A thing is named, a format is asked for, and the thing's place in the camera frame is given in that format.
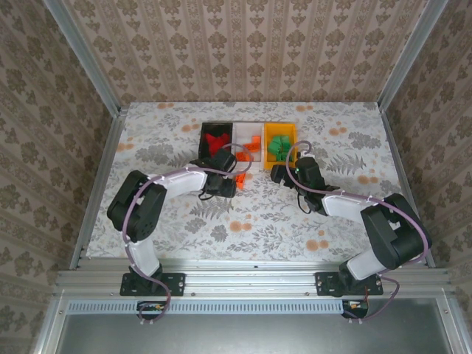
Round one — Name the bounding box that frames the white plastic bin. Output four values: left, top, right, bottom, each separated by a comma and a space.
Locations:
233, 122, 266, 171

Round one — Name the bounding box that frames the thin black right gripper cable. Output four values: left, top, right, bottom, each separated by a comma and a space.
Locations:
296, 193, 314, 215

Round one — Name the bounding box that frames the yellow-orange plastic bin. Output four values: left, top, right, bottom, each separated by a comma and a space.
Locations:
263, 122, 299, 171

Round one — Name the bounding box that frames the wide aluminium frame rail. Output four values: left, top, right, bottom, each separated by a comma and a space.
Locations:
55, 257, 453, 298

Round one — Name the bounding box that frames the wired connector plug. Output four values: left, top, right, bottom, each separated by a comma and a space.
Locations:
136, 300, 167, 321
341, 299, 369, 320

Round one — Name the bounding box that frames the grey slotted cable duct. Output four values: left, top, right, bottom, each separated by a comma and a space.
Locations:
68, 299, 369, 315

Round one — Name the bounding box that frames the grey metal sheet panel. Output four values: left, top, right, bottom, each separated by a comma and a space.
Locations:
55, 299, 457, 354

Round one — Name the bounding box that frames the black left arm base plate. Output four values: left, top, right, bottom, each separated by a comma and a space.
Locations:
120, 271, 185, 297

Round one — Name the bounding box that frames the aluminium table side rail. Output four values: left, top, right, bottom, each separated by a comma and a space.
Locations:
378, 105, 437, 268
69, 105, 130, 270

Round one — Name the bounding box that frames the aluminium frame post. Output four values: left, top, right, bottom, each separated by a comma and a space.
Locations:
43, 0, 122, 115
378, 0, 450, 111

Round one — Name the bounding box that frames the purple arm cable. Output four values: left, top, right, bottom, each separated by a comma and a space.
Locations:
121, 142, 254, 325
286, 140, 432, 322

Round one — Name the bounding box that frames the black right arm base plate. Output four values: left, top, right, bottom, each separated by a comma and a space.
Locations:
315, 271, 384, 297

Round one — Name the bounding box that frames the aluminium lower frame bar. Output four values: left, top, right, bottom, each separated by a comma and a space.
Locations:
438, 294, 472, 354
31, 293, 69, 354

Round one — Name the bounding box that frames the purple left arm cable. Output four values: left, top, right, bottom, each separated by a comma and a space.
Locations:
121, 142, 254, 325

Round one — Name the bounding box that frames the floral patterned table cover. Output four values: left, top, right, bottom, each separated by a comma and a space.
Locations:
85, 101, 424, 263

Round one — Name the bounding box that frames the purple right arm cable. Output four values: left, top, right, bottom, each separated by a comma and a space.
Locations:
286, 140, 432, 322

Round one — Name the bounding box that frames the black plastic bin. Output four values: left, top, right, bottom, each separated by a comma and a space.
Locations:
198, 122, 235, 160

